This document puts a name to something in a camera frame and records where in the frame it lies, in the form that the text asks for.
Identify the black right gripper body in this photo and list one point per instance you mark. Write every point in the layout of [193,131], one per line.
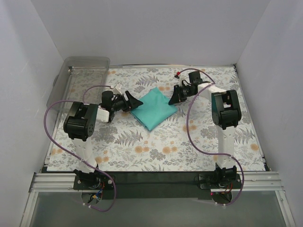
[178,93]

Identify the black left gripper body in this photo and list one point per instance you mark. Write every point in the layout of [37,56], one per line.
[128,101]

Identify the teal t shirt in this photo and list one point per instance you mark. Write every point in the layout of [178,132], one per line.
[155,109]

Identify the clear plastic bin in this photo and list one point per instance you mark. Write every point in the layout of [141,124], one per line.
[81,78]

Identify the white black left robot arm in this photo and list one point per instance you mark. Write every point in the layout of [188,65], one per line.
[80,123]

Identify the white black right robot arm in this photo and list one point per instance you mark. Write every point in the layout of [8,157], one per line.
[226,114]

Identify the floral patterned table mat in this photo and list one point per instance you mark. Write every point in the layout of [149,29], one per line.
[125,145]

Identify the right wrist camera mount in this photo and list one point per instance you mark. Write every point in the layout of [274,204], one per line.
[181,79]

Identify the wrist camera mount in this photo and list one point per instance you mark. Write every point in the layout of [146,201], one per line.
[116,89]
[181,79]

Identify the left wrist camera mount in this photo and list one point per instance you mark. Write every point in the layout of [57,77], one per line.
[116,89]

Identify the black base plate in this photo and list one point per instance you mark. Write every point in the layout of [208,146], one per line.
[150,185]

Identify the aluminium frame rail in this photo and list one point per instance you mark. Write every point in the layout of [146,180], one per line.
[156,199]

